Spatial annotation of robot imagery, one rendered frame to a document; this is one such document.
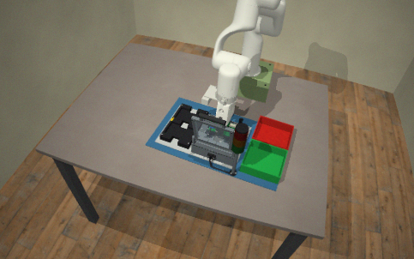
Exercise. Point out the green bin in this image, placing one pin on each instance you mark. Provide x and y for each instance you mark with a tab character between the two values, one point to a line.
267	158

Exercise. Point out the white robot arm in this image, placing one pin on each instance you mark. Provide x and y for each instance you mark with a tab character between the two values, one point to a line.
233	67

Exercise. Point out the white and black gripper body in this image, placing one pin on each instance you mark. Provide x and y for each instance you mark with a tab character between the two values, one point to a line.
225	111

